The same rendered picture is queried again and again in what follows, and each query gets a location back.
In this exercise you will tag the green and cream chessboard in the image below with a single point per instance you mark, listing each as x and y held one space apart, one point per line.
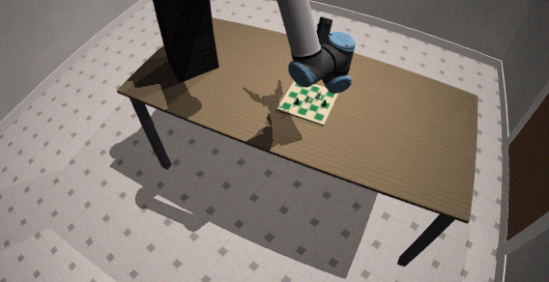
312 110

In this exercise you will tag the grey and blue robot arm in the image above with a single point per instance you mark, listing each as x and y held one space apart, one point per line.
316 57

